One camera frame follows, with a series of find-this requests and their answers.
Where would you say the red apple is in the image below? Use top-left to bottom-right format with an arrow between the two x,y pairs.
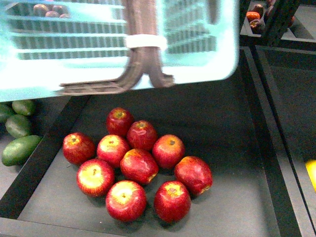
106,180 -> 147,222
174,156 -> 213,197
152,134 -> 185,169
154,180 -> 191,224
106,107 -> 134,137
120,149 -> 159,185
62,132 -> 96,165
76,158 -> 115,198
97,135 -> 130,168
126,120 -> 158,152

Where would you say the green avocado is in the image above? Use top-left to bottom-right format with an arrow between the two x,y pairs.
12,99 -> 36,116
1,135 -> 41,166
5,114 -> 32,139

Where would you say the light blue plastic basket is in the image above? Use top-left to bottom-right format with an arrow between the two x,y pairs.
0,0 -> 241,102

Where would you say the yellow mango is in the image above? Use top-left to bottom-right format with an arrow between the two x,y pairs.
305,159 -> 316,191

